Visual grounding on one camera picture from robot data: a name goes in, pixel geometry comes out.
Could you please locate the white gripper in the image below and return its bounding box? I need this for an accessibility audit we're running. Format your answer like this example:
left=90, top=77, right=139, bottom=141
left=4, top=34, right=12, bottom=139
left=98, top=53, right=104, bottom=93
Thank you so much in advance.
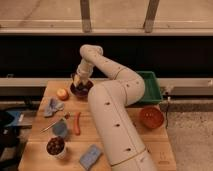
left=73, top=59, right=94, bottom=87

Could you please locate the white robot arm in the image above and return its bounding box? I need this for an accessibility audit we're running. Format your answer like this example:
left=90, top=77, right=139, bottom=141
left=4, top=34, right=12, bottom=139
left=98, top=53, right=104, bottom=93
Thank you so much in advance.
left=77, top=45, right=158, bottom=171

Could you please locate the purple bowl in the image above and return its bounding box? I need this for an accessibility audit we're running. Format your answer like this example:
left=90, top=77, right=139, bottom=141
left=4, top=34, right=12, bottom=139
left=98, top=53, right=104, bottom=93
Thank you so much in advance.
left=70, top=81, right=93, bottom=98

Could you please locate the orange bowl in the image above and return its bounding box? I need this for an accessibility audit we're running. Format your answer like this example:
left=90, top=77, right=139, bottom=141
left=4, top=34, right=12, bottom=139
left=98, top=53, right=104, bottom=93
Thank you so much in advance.
left=139, top=106, right=164, bottom=129

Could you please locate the orange carrot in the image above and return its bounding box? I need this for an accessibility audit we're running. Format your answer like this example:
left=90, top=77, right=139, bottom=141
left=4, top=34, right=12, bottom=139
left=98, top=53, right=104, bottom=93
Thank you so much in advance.
left=73, top=112, right=81, bottom=135

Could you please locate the crumpled blue cloth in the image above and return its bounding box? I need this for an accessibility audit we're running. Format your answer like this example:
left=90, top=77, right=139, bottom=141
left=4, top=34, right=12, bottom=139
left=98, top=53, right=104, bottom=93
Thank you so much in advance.
left=44, top=98, right=64, bottom=117

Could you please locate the metal fork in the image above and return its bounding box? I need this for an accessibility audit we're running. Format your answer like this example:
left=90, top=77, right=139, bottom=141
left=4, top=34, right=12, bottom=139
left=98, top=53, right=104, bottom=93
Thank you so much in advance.
left=41, top=114, right=70, bottom=132

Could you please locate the blue plastic cup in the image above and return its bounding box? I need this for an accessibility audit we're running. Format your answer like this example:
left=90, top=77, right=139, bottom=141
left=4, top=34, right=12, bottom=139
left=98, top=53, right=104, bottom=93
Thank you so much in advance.
left=52, top=121, right=68, bottom=138

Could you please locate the green plastic tray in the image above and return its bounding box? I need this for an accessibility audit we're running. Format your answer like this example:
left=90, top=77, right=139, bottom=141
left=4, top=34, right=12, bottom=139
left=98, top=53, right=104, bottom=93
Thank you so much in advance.
left=138, top=71, right=163, bottom=105

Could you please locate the white cup of grapes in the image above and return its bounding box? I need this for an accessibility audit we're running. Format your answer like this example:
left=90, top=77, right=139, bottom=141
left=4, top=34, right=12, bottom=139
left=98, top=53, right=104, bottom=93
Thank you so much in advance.
left=46, top=136, right=66, bottom=159

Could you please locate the blue sponge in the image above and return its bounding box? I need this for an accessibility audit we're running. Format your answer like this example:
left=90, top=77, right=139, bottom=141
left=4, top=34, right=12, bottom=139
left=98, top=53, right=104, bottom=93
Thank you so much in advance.
left=79, top=144, right=102, bottom=171

